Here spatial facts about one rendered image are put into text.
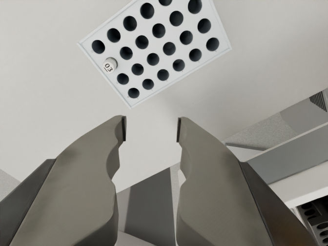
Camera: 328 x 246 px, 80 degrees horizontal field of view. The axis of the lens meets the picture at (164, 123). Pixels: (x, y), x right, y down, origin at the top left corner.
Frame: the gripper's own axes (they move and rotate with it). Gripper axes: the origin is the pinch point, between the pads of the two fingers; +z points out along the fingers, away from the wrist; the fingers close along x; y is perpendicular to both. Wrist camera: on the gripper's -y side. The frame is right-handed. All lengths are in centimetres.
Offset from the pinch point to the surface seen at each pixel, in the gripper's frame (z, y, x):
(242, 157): 86, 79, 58
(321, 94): 40, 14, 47
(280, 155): 4.4, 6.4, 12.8
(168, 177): 50, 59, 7
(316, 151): 3.3, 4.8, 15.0
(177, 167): 90, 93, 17
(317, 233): -0.5, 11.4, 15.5
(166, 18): 9.9, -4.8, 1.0
